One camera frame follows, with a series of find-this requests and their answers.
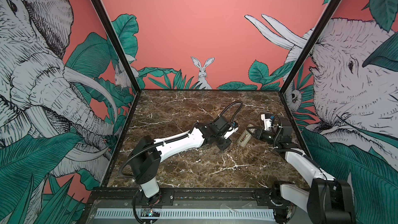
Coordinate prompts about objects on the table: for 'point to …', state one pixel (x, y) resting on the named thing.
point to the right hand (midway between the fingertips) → (247, 127)
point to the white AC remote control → (246, 136)
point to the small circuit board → (150, 212)
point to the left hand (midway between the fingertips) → (228, 140)
